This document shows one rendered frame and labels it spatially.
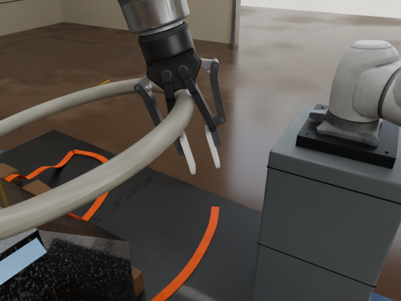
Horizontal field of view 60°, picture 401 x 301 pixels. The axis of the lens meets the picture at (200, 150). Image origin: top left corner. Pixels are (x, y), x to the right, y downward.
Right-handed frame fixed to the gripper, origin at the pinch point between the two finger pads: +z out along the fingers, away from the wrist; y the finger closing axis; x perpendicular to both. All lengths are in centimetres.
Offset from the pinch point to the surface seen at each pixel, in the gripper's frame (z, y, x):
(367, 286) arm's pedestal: 77, -35, -28
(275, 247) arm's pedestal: 66, -10, -43
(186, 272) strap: 94, 32, -67
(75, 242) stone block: 21.9, 37.4, -13.1
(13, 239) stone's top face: 11.6, 43.9, -4.8
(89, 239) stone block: 25.2, 36.4, -17.4
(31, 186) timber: 55, 116, -120
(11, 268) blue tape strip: 14.8, 43.5, 0.2
